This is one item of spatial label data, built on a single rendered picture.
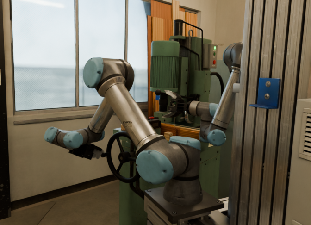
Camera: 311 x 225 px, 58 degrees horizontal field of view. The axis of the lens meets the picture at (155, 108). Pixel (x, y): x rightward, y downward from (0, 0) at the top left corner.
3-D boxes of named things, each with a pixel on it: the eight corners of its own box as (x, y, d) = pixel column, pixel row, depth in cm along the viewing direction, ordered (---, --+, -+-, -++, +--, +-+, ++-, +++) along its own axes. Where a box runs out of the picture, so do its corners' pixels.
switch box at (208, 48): (201, 67, 189) (202, 43, 186) (208, 68, 196) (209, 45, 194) (209, 67, 185) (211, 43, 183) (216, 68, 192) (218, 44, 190)
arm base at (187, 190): (210, 200, 104) (212, 175, 102) (176, 209, 96) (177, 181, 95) (187, 185, 117) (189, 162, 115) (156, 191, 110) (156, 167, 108)
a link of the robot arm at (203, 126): (202, 145, 132) (203, 121, 130) (197, 139, 143) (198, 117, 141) (218, 145, 132) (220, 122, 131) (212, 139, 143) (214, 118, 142)
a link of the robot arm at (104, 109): (134, 54, 123) (92, 130, 147) (116, 53, 115) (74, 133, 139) (150, 71, 118) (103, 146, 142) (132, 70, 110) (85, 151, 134)
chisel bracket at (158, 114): (153, 124, 178) (153, 111, 177) (166, 121, 189) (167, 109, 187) (162, 126, 173) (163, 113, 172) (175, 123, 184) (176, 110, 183)
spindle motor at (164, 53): (144, 91, 175) (145, 40, 171) (161, 90, 189) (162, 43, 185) (166, 93, 164) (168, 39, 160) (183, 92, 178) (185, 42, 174)
